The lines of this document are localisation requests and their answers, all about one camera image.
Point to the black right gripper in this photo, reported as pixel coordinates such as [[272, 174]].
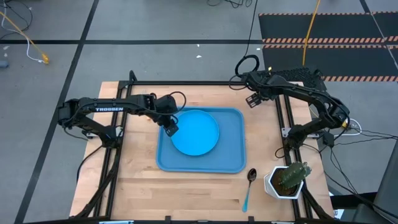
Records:
[[261, 88]]

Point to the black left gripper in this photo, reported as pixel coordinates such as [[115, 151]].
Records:
[[164, 119]]

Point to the light blue round plate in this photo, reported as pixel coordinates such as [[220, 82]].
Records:
[[196, 133]]

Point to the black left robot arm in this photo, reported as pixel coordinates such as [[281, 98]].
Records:
[[130, 104]]

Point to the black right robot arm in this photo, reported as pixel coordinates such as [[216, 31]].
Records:
[[304, 91]]

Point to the blue plastic tray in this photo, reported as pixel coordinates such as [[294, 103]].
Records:
[[230, 149]]

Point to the black perforated mat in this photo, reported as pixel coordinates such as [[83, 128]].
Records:
[[295, 74]]

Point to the black power adapter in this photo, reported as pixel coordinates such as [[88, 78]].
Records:
[[328, 139]]

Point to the brown potting soil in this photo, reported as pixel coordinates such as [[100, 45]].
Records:
[[275, 183]]

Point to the green cactus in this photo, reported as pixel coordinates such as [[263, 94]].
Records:
[[292, 177]]

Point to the white hexagonal plant pot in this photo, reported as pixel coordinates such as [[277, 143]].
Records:
[[267, 186]]

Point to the black striped-edge floor mat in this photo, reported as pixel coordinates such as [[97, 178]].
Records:
[[326, 28], [348, 60]]

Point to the white label sheet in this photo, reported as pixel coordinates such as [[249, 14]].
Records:
[[339, 213]]

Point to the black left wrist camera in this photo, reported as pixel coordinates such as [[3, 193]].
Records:
[[168, 104]]

